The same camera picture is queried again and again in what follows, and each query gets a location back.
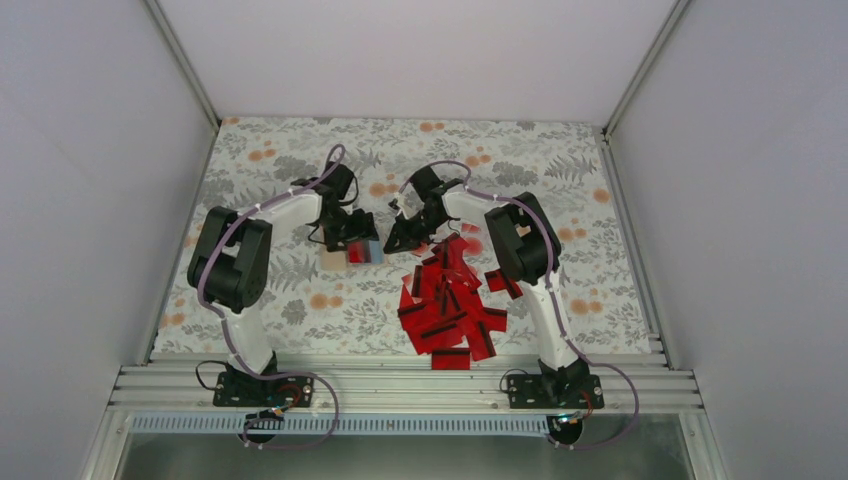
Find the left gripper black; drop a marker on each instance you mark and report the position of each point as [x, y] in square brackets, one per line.
[363, 229]

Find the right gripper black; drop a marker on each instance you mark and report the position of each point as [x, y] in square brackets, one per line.
[407, 239]

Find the red card pile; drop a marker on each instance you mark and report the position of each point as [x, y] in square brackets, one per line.
[451, 306]
[359, 253]
[415, 318]
[451, 359]
[498, 281]

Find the beige card holder wallet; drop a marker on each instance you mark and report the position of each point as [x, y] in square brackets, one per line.
[336, 261]

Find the red card bottom pile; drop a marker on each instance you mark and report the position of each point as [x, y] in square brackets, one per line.
[451, 359]

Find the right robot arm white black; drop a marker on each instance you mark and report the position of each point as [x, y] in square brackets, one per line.
[526, 249]

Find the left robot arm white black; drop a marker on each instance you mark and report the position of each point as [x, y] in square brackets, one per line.
[230, 264]

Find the clear card red dot right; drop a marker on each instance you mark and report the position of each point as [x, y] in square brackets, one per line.
[473, 237]

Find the red card lower right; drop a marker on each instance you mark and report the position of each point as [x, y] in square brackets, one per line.
[479, 341]

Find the floral patterned table mat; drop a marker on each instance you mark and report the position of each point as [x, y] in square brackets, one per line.
[317, 303]

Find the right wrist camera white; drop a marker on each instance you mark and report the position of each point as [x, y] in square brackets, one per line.
[400, 205]

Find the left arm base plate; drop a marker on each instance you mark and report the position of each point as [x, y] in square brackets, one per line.
[240, 390]

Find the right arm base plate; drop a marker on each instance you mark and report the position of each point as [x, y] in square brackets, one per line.
[534, 391]

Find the aluminium rail frame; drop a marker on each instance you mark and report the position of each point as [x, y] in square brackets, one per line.
[407, 384]

